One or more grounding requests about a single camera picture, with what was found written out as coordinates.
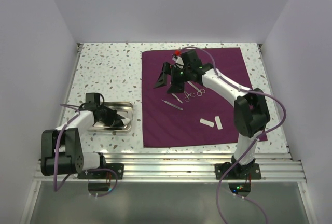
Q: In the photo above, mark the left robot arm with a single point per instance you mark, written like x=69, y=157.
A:
x=61, y=148

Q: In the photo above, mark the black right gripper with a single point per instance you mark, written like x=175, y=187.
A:
x=176, y=87

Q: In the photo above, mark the stainless steel tray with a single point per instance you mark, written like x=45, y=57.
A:
x=124, y=109

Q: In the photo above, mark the aluminium rail frame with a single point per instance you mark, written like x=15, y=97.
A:
x=114, y=69

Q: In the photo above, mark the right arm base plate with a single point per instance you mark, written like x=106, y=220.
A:
x=239, y=172

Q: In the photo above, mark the steel scissors ring handles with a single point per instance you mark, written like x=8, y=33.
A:
x=200, y=92

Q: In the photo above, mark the steel tweezers long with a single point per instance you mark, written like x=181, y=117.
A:
x=172, y=105

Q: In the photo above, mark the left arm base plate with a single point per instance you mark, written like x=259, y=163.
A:
x=111, y=171

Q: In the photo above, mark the white sterile packet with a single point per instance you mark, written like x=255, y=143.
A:
x=207, y=123
x=218, y=123

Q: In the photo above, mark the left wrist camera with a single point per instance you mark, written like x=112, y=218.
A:
x=94, y=98

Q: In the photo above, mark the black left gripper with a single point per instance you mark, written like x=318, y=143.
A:
x=114, y=117

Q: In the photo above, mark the steel forceps ring handles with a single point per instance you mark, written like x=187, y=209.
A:
x=188, y=96

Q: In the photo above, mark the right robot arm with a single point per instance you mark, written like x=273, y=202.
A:
x=250, y=110

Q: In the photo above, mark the white gauze pad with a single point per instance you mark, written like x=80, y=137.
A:
x=126, y=121

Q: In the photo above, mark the purple cloth mat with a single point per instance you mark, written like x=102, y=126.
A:
x=167, y=127

